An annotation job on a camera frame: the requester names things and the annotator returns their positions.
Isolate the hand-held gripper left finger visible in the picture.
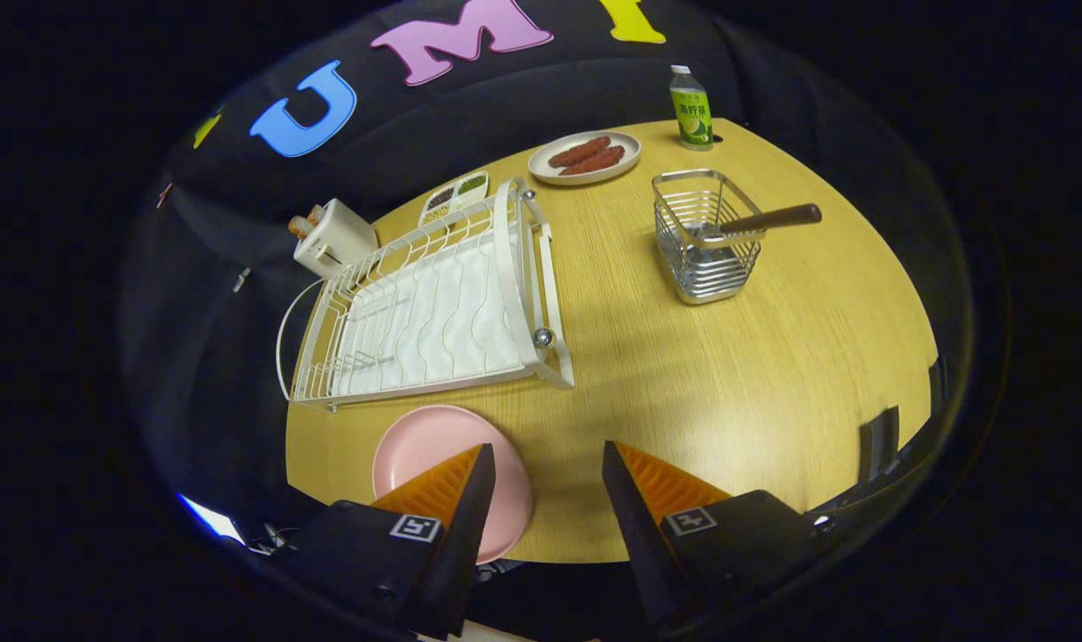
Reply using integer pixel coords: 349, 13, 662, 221
277, 443, 497, 641

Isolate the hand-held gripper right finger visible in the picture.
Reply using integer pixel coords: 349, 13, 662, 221
601, 440, 854, 638

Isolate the pink plate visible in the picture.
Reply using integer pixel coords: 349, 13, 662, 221
372, 405, 534, 564

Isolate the white wire dish rack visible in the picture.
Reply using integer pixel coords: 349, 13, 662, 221
276, 177, 575, 413

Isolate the metal wire basket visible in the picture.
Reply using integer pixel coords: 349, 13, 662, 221
652, 169, 764, 306

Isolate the wooden handled metal spoon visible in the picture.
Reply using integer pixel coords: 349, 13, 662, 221
688, 203, 822, 246

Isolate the white plate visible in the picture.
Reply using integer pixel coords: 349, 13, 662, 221
528, 130, 642, 186

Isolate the white toaster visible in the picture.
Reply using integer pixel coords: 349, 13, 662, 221
289, 198, 380, 280

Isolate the white divided bean tray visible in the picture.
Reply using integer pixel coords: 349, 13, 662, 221
418, 171, 490, 227

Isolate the brown meat piece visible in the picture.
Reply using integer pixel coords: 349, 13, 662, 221
549, 136, 612, 169
560, 146, 626, 176

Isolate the black backdrop cloth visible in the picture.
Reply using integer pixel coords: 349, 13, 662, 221
121, 0, 979, 536

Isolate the green drink bottle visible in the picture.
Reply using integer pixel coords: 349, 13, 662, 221
669, 64, 714, 151

